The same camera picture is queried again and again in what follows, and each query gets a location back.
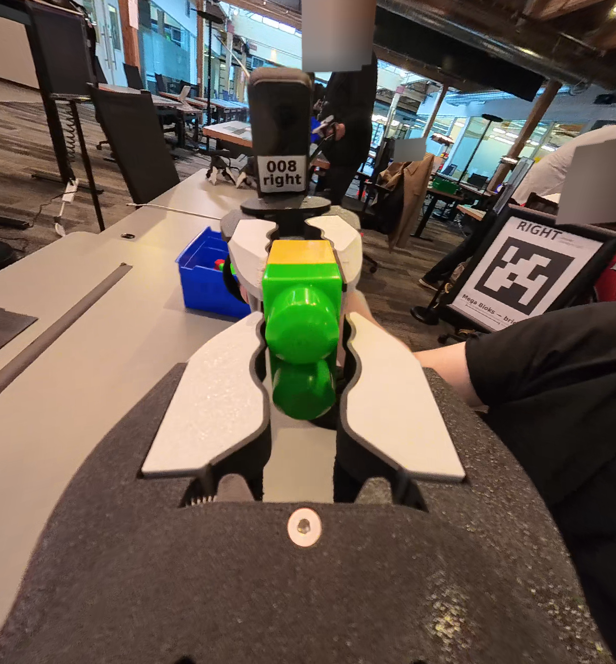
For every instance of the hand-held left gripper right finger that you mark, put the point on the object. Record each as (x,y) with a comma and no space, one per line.
(406,415)

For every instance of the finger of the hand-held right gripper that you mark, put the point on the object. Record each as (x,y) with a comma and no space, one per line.
(248,249)
(347,249)

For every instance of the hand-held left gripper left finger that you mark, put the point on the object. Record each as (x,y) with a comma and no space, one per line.
(204,415)

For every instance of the yellow one-stud block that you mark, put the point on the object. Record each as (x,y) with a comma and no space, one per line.
(300,251)

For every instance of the blue plastic bin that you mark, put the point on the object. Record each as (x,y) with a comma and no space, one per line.
(204,290)

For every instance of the green two-stud block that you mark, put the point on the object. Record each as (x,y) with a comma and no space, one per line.
(300,321)

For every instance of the person's right forearm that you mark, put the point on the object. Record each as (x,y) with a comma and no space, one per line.
(448,368)

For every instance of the wooden office desk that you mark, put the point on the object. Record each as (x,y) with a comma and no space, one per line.
(230,132)

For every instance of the person's right hand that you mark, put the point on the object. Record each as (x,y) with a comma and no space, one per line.
(367,308)

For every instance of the small black white device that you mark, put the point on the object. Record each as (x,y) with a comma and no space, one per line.
(246,179)
(219,175)

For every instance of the brown coat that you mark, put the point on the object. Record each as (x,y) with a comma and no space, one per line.
(406,192)

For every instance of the green crate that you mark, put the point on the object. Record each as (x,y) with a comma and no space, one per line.
(442,184)

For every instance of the black office chair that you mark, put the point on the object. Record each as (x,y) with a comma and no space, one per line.
(136,145)

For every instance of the person's black shirt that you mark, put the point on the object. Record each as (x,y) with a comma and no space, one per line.
(546,363)

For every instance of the white power adapter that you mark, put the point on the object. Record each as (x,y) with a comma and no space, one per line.
(69,192)

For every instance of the framed marker sign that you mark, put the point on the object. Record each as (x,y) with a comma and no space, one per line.
(536,269)

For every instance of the black floor lamp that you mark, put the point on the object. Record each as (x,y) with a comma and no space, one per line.
(492,118)

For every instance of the black panel stand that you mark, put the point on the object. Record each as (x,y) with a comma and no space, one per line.
(61,46)

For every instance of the red garment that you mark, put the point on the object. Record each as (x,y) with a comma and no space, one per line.
(608,275)

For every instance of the wooden post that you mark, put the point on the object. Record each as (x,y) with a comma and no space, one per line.
(533,124)

